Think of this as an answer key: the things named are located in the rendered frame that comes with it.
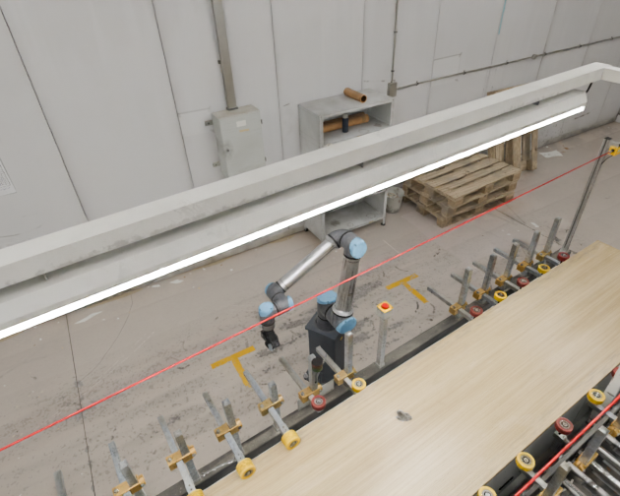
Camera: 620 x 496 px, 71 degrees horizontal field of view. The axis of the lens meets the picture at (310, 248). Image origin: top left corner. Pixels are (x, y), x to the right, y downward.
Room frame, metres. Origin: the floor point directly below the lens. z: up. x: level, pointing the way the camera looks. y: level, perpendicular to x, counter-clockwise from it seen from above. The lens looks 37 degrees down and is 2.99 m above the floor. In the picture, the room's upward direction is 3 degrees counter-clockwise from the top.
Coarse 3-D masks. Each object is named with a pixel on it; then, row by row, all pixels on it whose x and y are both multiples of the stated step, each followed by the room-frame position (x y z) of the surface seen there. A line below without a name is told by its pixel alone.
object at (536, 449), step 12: (600, 384) 1.53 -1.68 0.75; (576, 408) 1.41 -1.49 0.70; (588, 408) 1.68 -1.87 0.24; (576, 420) 1.61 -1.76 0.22; (552, 432) 1.29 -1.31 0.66; (576, 432) 1.59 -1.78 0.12; (540, 444) 1.24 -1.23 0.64; (552, 444) 1.46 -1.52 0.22; (540, 456) 1.41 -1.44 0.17; (504, 468) 1.04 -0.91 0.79; (516, 468) 1.13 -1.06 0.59; (492, 480) 1.00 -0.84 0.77; (504, 480) 1.09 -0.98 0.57; (516, 480) 1.26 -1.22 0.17; (504, 492) 1.20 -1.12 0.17
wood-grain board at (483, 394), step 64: (576, 256) 2.55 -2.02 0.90; (512, 320) 1.93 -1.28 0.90; (576, 320) 1.90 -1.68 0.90; (384, 384) 1.49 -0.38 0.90; (448, 384) 1.47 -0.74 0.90; (512, 384) 1.45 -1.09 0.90; (576, 384) 1.43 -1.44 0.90; (320, 448) 1.13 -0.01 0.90; (384, 448) 1.12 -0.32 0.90; (448, 448) 1.10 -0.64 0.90; (512, 448) 1.09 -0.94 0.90
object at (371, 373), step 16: (528, 272) 2.62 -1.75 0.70; (496, 288) 2.44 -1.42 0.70; (480, 304) 2.28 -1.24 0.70; (448, 320) 2.14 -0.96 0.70; (464, 320) 2.15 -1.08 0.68; (432, 336) 2.00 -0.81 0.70; (400, 352) 1.87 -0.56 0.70; (416, 352) 1.91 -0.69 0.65; (368, 368) 1.75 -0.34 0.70; (384, 368) 1.75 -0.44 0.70; (368, 384) 1.68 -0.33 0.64; (336, 400) 1.54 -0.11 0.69; (288, 416) 1.44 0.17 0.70; (304, 416) 1.44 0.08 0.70; (272, 432) 1.35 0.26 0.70; (256, 448) 1.26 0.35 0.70; (208, 464) 1.18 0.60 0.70; (192, 480) 1.09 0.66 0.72; (208, 480) 1.10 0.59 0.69
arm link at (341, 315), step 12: (348, 240) 2.15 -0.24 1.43; (360, 240) 2.13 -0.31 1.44; (348, 252) 2.11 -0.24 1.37; (360, 252) 2.11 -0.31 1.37; (348, 264) 2.11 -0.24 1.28; (348, 276) 2.10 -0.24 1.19; (348, 288) 2.09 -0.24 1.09; (348, 300) 2.08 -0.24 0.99; (336, 312) 2.08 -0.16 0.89; (348, 312) 2.08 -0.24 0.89; (336, 324) 2.05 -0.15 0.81; (348, 324) 2.04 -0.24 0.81
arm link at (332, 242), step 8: (336, 232) 2.25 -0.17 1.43; (328, 240) 2.23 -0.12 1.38; (336, 240) 2.21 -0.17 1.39; (320, 248) 2.19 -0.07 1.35; (328, 248) 2.19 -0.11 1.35; (336, 248) 2.21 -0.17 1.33; (312, 256) 2.16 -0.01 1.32; (320, 256) 2.16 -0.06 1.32; (304, 264) 2.12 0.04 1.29; (312, 264) 2.13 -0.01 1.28; (288, 272) 2.10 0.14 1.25; (296, 272) 2.09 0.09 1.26; (304, 272) 2.09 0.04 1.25; (280, 280) 2.05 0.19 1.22; (288, 280) 2.05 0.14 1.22; (296, 280) 2.07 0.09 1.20; (272, 288) 2.02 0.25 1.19; (280, 288) 2.01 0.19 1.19; (272, 296) 1.97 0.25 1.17
